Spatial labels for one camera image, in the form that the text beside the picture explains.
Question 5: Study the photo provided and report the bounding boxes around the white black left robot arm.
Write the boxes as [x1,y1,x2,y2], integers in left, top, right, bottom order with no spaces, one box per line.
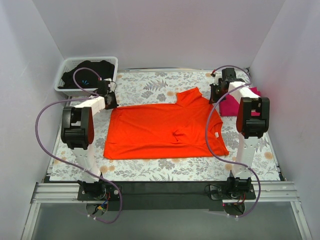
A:
[61,78,119,201]

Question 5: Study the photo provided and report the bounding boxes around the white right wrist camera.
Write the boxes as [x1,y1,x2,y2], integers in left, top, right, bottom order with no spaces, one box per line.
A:
[211,71,222,86]

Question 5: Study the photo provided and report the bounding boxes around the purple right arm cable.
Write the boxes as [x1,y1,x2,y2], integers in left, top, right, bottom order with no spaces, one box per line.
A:
[204,65,262,218]

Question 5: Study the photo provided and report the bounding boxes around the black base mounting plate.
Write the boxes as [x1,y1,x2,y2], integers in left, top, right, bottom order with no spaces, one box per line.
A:
[77,180,258,211]

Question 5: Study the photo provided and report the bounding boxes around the white plastic laundry basket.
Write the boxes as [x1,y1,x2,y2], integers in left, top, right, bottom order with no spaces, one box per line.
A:
[54,56,118,97]

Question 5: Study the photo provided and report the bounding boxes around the aluminium frame rail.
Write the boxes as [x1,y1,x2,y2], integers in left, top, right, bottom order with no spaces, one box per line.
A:
[31,181,300,203]

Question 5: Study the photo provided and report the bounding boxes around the black t shirt in basket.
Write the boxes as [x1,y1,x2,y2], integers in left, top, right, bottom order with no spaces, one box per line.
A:
[58,60,115,89]

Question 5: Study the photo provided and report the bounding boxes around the folded magenta t shirt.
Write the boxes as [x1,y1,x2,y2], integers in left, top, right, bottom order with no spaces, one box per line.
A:
[219,87,261,117]

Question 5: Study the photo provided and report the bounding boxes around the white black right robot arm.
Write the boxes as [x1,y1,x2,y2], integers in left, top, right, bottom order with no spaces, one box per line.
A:
[209,65,270,199]

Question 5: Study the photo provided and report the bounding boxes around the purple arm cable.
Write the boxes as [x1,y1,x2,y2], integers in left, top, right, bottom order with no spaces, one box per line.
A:
[35,67,124,224]
[204,65,262,218]

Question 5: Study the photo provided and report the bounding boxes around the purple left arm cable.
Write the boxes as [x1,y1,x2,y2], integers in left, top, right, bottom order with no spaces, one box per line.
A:
[35,67,124,224]

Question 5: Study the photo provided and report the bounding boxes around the orange t shirt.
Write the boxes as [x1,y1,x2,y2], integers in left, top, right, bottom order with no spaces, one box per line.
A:
[103,87,229,160]

